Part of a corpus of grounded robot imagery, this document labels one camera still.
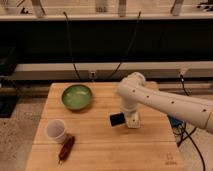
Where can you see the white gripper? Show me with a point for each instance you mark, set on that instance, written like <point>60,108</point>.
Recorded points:
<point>128,112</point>

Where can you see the black eraser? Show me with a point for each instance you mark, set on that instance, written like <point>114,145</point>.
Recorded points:
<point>117,119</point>

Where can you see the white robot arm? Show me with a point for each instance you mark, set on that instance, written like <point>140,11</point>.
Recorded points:
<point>132,90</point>

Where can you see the blue box on floor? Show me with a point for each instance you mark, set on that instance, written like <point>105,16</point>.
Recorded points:
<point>174,122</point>

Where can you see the green bowl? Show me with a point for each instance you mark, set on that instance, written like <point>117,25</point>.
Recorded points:
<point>77,97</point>

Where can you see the brown sausage toy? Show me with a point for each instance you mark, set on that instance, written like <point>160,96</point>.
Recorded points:
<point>66,149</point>

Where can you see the clear plastic cup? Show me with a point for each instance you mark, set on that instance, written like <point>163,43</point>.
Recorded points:
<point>55,130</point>

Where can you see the black bin at left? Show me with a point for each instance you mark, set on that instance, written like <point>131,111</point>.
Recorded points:
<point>8,63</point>

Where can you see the white wall outlet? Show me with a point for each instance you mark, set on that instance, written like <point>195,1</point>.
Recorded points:
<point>92,73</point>

